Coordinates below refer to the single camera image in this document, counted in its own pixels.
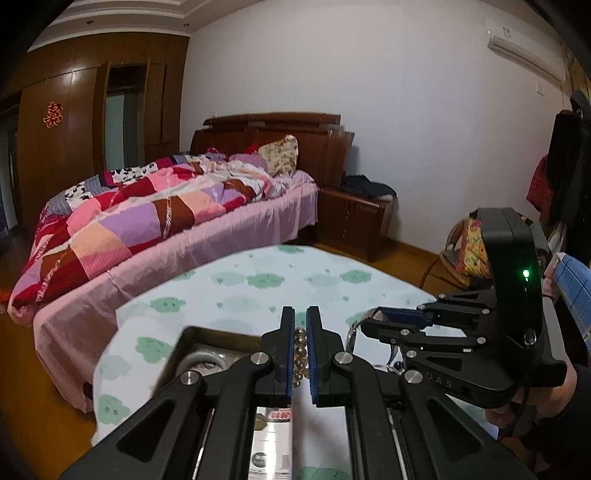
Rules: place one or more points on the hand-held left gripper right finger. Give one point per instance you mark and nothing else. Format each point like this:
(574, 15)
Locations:
(312, 355)

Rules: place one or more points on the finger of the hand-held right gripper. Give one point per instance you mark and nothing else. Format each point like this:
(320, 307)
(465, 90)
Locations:
(392, 333)
(401, 316)

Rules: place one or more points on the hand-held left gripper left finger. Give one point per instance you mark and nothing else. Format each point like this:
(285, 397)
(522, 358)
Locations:
(290, 350)

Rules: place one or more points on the silver metal wristwatch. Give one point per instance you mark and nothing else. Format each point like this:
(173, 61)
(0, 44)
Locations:
(353, 330)

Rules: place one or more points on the pink tin box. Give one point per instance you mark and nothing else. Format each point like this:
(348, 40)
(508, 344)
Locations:
(221, 334)

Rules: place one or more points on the white jade bangle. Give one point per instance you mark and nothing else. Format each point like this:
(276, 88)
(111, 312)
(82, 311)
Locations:
(189, 358)

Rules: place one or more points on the person's right hand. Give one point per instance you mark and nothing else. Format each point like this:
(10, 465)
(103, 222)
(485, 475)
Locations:
(567, 392)

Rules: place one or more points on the colourful patterned cushion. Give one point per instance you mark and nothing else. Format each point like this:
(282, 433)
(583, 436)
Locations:
(475, 251)

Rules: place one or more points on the cloud print tablecloth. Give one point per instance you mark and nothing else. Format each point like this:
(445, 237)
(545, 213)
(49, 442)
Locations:
(277, 295)

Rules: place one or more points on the blue checked cloth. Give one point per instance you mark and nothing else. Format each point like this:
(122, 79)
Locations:
(572, 284)

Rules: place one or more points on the wicker chair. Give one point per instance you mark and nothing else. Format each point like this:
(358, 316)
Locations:
(445, 267)

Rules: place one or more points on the printed paper leaflet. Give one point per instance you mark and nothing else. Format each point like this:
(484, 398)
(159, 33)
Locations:
(272, 443)

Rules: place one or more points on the red jacket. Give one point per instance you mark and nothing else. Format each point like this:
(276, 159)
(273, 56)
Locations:
(540, 189)

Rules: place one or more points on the wooden nightstand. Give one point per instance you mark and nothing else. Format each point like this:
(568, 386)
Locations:
(351, 221)

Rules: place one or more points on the bed with patchwork quilt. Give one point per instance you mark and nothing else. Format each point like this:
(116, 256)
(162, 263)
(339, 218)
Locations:
(207, 249)

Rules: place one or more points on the dark folded clothes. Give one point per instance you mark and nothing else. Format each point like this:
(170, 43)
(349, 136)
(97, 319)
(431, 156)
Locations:
(369, 188)

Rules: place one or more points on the black hanging coat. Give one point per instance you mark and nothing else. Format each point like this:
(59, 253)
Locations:
(570, 157)

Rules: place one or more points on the wooden bed headboard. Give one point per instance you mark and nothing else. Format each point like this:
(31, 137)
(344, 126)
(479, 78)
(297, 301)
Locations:
(314, 143)

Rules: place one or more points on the floral pillow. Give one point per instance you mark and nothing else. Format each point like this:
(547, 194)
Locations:
(279, 154)

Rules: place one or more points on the patchwork quilt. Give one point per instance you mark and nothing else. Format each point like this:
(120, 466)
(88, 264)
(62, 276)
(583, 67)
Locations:
(115, 217)

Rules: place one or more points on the white air conditioner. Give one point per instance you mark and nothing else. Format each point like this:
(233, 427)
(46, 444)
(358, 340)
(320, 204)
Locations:
(526, 50)

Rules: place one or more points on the brown wooden wardrobe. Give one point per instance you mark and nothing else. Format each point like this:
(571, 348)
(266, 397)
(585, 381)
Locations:
(78, 120)

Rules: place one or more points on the white wall socket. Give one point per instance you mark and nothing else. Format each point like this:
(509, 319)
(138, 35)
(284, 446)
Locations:
(540, 88)

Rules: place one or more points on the red paper wall decoration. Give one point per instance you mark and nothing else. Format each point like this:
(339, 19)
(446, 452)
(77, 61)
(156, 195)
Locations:
(52, 115)

